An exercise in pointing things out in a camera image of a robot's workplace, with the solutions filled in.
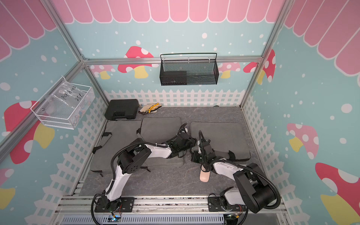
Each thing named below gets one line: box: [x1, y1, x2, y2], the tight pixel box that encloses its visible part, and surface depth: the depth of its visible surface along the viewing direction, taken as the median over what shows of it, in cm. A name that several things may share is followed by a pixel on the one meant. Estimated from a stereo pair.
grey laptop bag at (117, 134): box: [91, 120, 143, 173], surface depth 100 cm
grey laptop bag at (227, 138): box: [190, 121, 252, 162], surface depth 102 cm
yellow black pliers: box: [148, 103, 162, 114], surface depth 122 cm
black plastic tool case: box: [104, 98, 139, 121], surface depth 115 cm
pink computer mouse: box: [199, 164, 211, 183], surface depth 85 cm
